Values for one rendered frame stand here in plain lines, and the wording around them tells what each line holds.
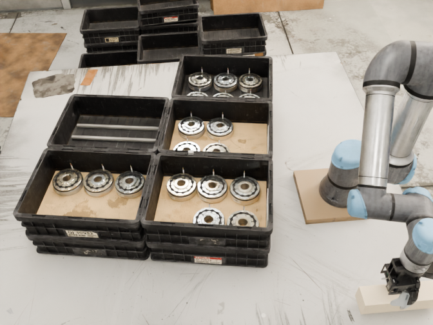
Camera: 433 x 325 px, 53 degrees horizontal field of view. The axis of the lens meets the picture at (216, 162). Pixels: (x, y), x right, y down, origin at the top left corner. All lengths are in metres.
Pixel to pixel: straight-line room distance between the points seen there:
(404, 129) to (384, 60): 0.27
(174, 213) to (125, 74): 1.02
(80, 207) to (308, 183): 0.83
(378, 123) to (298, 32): 2.79
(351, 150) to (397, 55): 0.41
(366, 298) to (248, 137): 0.71
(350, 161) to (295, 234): 0.32
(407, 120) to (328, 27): 2.74
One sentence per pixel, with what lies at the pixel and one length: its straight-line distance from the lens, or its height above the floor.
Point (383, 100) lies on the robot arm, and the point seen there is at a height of 1.27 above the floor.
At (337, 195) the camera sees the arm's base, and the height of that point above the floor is 0.78.
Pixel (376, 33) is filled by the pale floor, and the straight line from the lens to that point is 4.09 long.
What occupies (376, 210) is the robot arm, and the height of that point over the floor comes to 1.08.
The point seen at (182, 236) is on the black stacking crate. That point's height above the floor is 0.86.
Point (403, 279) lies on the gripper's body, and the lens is 1.34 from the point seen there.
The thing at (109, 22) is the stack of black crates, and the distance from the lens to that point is 3.43.
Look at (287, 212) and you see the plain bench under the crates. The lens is 1.64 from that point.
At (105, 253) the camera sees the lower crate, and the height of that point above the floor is 0.74.
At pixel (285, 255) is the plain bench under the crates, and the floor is 0.70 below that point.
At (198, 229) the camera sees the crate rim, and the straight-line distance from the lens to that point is 1.32.
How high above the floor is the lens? 2.01
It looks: 47 degrees down
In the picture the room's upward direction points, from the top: 2 degrees counter-clockwise
